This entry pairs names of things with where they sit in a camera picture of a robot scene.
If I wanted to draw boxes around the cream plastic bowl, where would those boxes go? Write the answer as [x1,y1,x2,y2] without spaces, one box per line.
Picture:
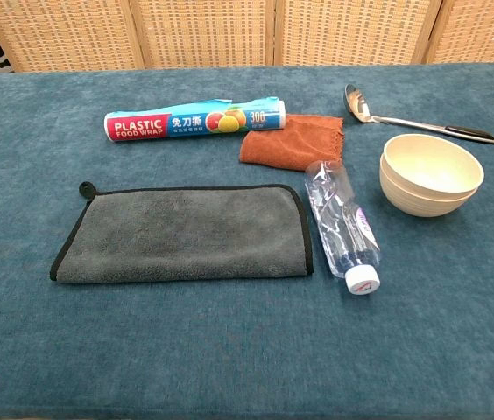
[382,133,485,202]
[378,153,483,219]

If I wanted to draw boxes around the grey towel with black trim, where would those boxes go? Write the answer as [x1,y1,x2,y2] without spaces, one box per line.
[49,181,314,284]

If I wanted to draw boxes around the brown microfiber cloth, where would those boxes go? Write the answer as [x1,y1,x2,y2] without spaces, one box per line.
[238,113,345,172]

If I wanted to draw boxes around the clear plastic water bottle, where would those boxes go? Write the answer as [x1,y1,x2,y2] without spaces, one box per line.
[303,159,382,298]

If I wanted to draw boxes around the plastic food wrap roll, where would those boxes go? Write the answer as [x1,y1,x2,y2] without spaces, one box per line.
[103,94,286,144]

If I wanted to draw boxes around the blue table cloth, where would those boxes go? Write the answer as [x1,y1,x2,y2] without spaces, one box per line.
[0,63,494,420]

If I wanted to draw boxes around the wicker folding screen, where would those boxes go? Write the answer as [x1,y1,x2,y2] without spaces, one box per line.
[0,0,494,74]

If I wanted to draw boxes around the steel ladle with black handle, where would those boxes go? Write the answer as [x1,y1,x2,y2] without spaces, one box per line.
[343,83,494,152]

